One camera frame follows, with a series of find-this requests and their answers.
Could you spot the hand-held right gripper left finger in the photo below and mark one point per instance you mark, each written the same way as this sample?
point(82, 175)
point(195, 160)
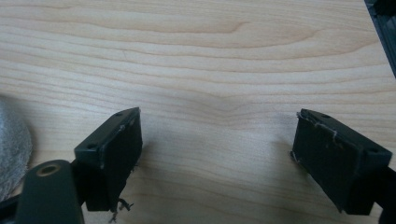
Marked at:
point(112, 161)

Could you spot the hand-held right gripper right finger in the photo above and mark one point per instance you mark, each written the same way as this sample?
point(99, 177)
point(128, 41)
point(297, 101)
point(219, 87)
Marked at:
point(336, 161)

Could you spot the grey fuzzy cloth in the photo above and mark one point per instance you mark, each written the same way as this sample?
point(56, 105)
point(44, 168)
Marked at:
point(12, 149)

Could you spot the black metal frame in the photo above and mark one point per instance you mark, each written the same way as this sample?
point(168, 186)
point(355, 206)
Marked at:
point(384, 28)

